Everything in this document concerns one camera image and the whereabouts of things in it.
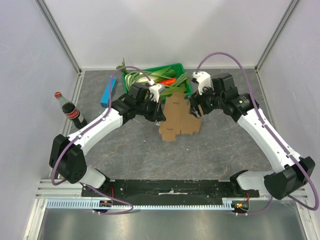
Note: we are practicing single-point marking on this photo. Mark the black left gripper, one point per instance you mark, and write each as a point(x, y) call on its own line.
point(157, 115)

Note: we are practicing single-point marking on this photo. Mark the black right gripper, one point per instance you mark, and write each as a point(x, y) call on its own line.
point(198, 102)

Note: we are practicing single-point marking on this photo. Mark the brown cardboard box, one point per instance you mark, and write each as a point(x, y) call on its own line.
point(178, 121)

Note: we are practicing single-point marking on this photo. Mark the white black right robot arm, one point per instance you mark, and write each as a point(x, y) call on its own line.
point(289, 169)

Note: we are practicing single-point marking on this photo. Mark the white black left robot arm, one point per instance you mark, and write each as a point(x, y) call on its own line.
point(68, 153)

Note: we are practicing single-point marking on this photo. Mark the blue rectangular box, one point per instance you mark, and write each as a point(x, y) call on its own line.
point(104, 102)

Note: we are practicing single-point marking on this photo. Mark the green plastic crate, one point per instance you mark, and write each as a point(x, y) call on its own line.
point(178, 67)

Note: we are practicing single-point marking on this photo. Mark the large green leaf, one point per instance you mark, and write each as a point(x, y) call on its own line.
point(168, 91)

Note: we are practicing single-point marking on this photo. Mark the orange carrot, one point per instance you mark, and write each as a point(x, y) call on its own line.
point(168, 82)

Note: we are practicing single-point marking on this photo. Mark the green bok choy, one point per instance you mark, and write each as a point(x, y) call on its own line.
point(167, 72)

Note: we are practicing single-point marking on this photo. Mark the green long beans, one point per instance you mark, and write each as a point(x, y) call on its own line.
point(182, 80)

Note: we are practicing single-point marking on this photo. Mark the cola glass bottle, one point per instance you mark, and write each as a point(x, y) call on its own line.
point(71, 111)

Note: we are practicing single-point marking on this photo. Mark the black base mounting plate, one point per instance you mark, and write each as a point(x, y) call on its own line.
point(174, 191)

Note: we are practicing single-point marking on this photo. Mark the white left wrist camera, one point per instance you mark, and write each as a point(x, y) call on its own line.
point(155, 91)

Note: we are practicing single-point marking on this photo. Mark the light blue cable duct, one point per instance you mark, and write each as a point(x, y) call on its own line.
point(102, 204)

